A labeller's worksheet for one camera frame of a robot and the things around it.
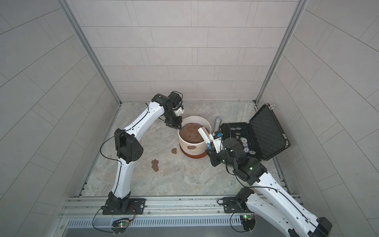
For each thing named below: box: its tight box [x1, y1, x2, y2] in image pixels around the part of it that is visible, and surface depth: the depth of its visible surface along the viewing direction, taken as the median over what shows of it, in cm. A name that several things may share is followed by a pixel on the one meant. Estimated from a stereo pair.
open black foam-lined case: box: [220, 103, 291, 162], surface depth 86 cm
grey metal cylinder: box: [214, 116, 222, 132], surface depth 103 cm
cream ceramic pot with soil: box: [177, 115, 212, 156], surface depth 87 cm
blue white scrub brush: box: [197, 126, 212, 149], surface depth 70 cm
